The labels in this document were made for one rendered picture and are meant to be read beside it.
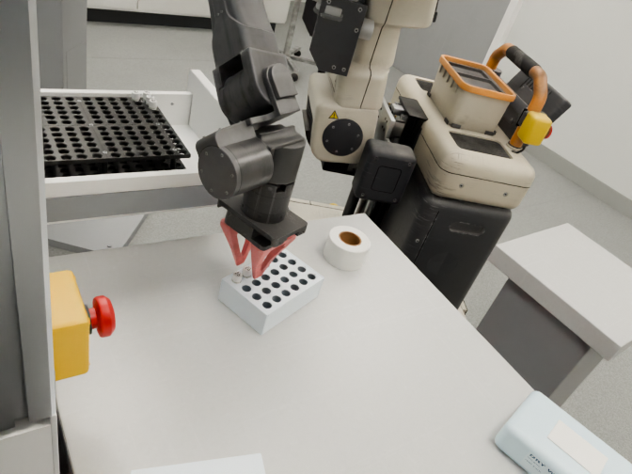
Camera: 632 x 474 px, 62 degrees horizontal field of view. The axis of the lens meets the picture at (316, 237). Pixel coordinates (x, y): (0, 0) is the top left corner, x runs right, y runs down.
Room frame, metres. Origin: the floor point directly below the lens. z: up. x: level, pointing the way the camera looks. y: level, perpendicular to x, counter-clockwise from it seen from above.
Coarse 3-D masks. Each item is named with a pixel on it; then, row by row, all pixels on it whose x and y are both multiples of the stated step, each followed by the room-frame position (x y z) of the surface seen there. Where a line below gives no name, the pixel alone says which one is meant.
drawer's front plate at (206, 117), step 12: (192, 72) 0.85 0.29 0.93; (192, 84) 0.84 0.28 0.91; (204, 84) 0.81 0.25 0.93; (204, 96) 0.80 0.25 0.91; (216, 96) 0.78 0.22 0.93; (192, 108) 0.83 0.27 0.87; (204, 108) 0.80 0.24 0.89; (216, 108) 0.76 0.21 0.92; (192, 120) 0.83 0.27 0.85; (204, 120) 0.79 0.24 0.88; (216, 120) 0.76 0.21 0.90; (228, 120) 0.73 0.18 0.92; (204, 132) 0.79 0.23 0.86
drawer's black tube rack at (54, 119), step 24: (48, 96) 0.66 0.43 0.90; (72, 96) 0.68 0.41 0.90; (48, 120) 0.60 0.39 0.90; (72, 120) 0.62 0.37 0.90; (96, 120) 0.64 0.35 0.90; (120, 120) 0.66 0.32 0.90; (144, 120) 0.68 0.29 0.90; (48, 144) 0.55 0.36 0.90; (72, 144) 0.56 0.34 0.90; (96, 144) 0.58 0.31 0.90; (120, 144) 0.61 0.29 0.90; (144, 144) 0.62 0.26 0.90; (168, 144) 0.64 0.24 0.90; (48, 168) 0.53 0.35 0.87; (72, 168) 0.55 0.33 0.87; (96, 168) 0.57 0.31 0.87; (120, 168) 0.59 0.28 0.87; (144, 168) 0.60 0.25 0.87; (168, 168) 0.62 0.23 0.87
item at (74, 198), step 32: (96, 96) 0.73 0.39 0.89; (128, 96) 0.76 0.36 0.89; (160, 96) 0.80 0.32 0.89; (192, 96) 0.83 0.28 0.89; (192, 160) 0.72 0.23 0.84; (64, 192) 0.49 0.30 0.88; (96, 192) 0.51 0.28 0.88; (128, 192) 0.54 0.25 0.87; (160, 192) 0.56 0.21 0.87; (192, 192) 0.59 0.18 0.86
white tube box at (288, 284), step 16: (288, 256) 0.61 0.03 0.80; (272, 272) 0.57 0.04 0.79; (288, 272) 0.58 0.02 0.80; (304, 272) 0.59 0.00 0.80; (224, 288) 0.52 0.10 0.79; (240, 288) 0.51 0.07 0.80; (256, 288) 0.52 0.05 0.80; (272, 288) 0.53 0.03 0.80; (288, 288) 0.54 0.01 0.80; (304, 288) 0.55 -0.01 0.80; (320, 288) 0.59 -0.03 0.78; (240, 304) 0.50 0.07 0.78; (256, 304) 0.49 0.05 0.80; (272, 304) 0.50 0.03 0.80; (288, 304) 0.52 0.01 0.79; (304, 304) 0.56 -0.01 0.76; (256, 320) 0.49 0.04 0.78; (272, 320) 0.49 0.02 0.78
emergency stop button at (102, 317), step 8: (96, 296) 0.34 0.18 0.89; (104, 296) 0.34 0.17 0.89; (96, 304) 0.33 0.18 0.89; (104, 304) 0.33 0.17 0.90; (96, 312) 0.33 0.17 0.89; (104, 312) 0.32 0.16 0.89; (112, 312) 0.33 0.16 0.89; (96, 320) 0.32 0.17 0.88; (104, 320) 0.32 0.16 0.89; (112, 320) 0.32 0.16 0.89; (96, 328) 0.33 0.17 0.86; (104, 328) 0.32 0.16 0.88; (112, 328) 0.32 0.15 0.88; (104, 336) 0.32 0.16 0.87
